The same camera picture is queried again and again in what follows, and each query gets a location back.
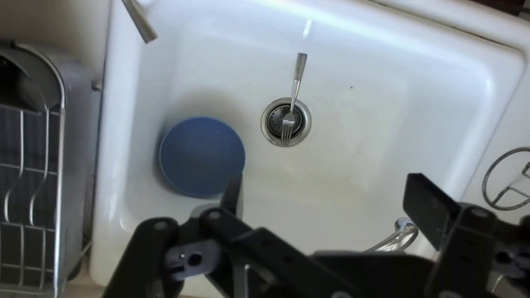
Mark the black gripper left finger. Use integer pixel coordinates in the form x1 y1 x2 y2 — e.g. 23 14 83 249
101 172 356 298

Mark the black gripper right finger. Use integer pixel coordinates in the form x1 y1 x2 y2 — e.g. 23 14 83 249
401 170 530 298

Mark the chrome tap faucet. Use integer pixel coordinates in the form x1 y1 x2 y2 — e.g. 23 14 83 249
366 215 421 254

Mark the metal faucet spout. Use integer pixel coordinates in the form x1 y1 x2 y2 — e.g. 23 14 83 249
119 0 160 44

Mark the blue round plate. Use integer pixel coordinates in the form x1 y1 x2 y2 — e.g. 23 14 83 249
156 114 248 200

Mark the chrome sink drain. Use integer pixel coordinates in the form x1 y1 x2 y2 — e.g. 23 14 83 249
258 95 315 148

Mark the white ceramic sink basin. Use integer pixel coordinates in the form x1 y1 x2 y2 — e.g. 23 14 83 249
89 0 530 287

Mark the silver fork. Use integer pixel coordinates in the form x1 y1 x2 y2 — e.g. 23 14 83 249
278 51 310 142

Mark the black dish drying rack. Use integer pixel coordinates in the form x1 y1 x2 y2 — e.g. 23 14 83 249
0 41 107 284

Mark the chrome wire dish rack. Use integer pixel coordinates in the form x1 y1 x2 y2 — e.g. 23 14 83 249
0 39 68 298

